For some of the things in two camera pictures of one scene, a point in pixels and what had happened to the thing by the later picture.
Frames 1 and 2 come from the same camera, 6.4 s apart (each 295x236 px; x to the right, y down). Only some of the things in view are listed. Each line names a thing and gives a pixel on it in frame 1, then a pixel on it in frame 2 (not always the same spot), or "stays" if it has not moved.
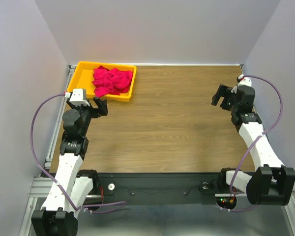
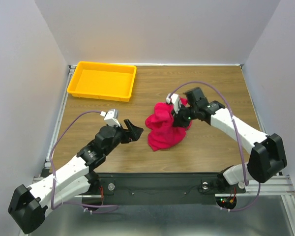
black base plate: [162, 189] stays
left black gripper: [102, 105] -> [132, 134]
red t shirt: [111, 81] -> [162, 133]
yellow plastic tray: [83, 76] stays
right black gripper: [221, 91] -> [178, 120]
